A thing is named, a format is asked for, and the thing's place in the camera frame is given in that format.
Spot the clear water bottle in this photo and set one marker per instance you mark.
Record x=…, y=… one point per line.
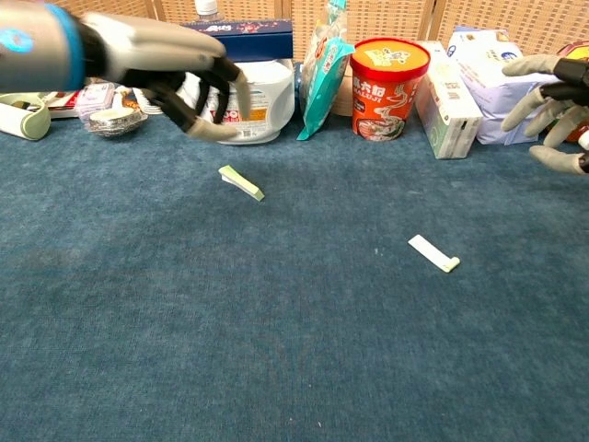
x=205, y=7

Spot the green white lint roller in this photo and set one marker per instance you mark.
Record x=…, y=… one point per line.
x=27, y=125

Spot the teal snack bag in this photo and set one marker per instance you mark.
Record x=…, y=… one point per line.
x=322, y=73

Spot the red instant noodle cup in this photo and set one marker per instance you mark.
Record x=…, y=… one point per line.
x=386, y=92

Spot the silver foil cup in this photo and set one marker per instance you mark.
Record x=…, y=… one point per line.
x=115, y=122

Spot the green sticky note pad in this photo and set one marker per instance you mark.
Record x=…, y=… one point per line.
x=241, y=182

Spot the blue plastic packet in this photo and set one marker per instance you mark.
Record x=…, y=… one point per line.
x=298, y=83

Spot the white detergent tub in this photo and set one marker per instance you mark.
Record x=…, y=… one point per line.
x=271, y=92

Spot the white long tissue carton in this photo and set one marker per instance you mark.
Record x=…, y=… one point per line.
x=448, y=110

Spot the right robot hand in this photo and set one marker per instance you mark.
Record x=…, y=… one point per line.
x=573, y=87

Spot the white paper cup stack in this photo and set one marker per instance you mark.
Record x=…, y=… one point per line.
x=154, y=108

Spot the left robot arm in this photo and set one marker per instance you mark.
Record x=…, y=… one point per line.
x=37, y=46

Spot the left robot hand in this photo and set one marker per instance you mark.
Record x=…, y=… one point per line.
x=152, y=50

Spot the single green sticky note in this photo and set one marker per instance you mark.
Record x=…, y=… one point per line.
x=432, y=253

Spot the clear purple plastic box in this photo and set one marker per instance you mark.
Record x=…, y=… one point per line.
x=94, y=99

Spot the navy blue flat box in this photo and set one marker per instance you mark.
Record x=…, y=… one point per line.
x=262, y=43

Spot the red white small carton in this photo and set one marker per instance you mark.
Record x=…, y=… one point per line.
x=64, y=103

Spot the pale blue tissue pack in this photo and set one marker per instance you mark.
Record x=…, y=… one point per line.
x=483, y=60

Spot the blue table cloth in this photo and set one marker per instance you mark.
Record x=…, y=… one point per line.
x=294, y=322

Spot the small orange snack pack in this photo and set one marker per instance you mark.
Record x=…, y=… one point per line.
x=130, y=99

